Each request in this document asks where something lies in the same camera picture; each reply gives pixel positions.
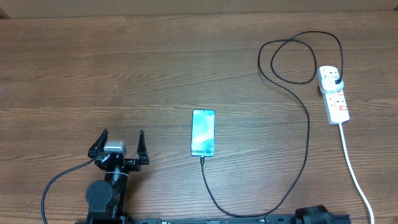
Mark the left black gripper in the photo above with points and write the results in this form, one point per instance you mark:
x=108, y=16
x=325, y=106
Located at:
x=141, y=150

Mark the Samsung Galaxy smartphone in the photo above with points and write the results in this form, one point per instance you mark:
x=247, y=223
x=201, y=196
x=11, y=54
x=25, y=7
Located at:
x=203, y=133

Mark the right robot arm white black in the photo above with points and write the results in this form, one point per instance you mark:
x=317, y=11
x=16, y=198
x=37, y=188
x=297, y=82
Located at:
x=312, y=215

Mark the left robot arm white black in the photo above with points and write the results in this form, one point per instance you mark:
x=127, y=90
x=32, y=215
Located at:
x=106, y=198

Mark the white charger plug adapter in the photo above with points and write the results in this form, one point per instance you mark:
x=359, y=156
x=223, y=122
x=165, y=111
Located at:
x=330, y=85

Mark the white power strip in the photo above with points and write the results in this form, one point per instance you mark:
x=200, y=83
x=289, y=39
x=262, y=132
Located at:
x=335, y=103

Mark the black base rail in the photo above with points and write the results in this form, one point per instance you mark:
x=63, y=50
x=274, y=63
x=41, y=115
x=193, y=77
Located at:
x=270, y=219

